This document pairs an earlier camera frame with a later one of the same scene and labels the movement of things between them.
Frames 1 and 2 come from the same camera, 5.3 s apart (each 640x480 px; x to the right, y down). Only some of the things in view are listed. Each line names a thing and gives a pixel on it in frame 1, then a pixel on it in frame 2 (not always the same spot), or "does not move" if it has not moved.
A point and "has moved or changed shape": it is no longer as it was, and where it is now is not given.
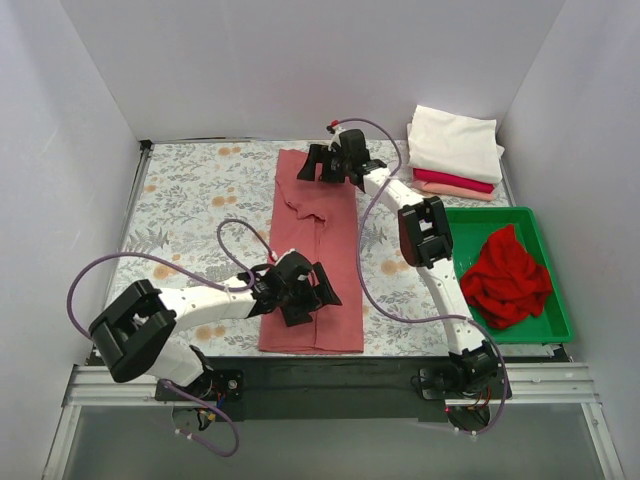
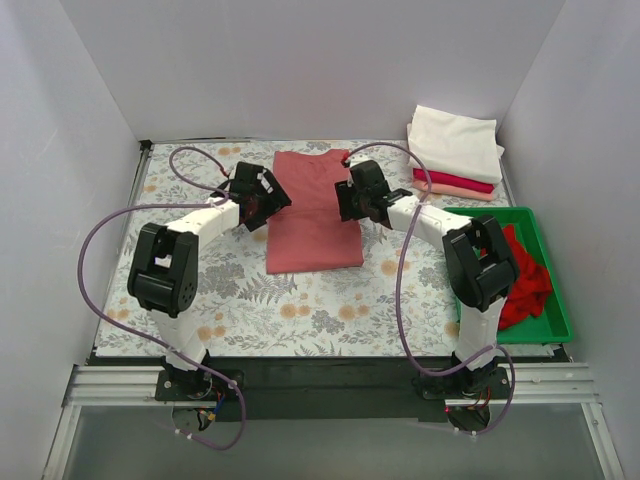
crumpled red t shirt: (507, 287) does not move
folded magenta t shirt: (452, 180) does not move
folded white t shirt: (461, 146) does not move
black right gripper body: (325, 163) to (347, 201)
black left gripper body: (310, 295) to (270, 206)
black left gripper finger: (295, 315) to (255, 219)
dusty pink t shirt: (320, 221) has moved or changed shape
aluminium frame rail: (550, 384) does not move
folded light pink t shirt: (460, 192) does not move
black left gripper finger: (325, 290) to (272, 190)
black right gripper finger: (316, 155) to (346, 200)
